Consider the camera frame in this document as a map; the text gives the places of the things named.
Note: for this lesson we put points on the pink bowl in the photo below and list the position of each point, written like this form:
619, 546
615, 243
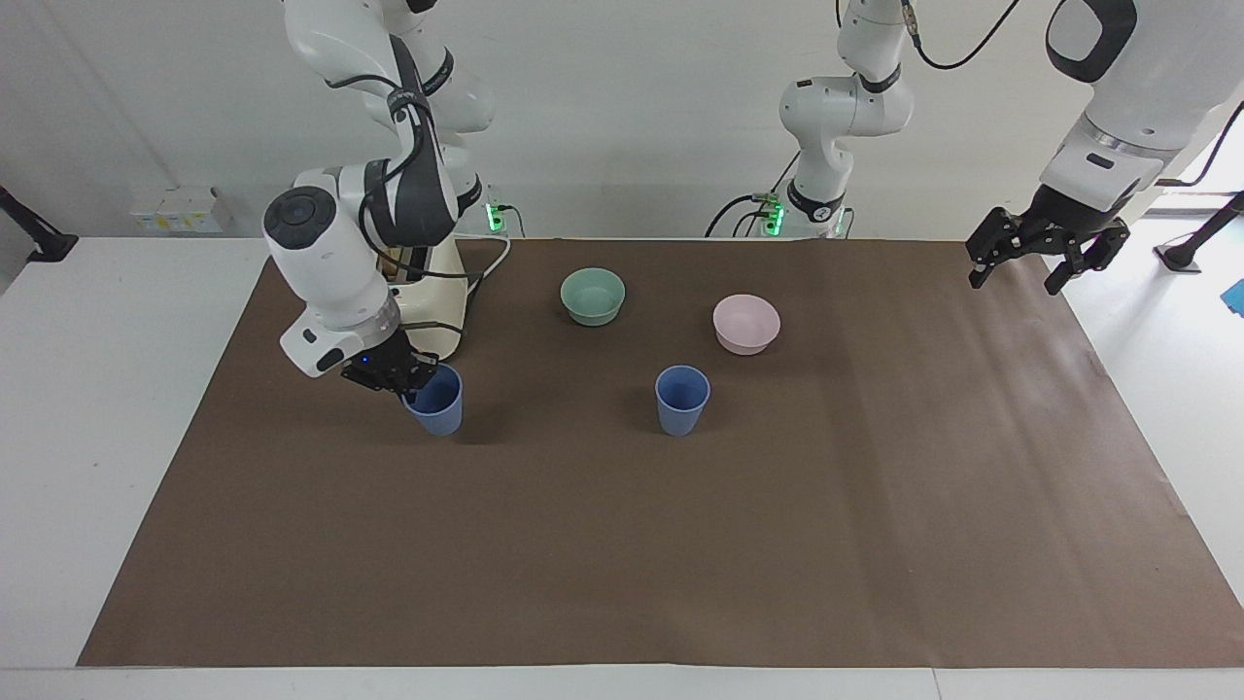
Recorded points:
746, 333

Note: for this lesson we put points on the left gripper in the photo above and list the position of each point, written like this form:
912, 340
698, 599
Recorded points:
1069, 216

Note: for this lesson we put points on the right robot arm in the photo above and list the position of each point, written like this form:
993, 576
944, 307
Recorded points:
326, 262

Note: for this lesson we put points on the blue cup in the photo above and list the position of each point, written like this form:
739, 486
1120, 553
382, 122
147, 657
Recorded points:
682, 408
442, 408

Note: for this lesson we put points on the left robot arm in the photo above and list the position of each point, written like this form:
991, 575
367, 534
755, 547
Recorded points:
841, 107

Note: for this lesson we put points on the white wall socket box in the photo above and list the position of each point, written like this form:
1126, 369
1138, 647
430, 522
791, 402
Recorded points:
180, 212

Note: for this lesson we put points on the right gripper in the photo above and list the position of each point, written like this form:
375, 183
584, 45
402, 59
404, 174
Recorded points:
377, 365

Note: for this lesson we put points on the blue flat object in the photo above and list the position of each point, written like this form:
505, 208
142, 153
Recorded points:
1237, 297

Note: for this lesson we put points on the green bowl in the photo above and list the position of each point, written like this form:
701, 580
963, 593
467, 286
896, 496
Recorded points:
593, 306

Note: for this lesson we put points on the black stand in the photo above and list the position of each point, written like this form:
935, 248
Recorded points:
44, 243
1191, 253

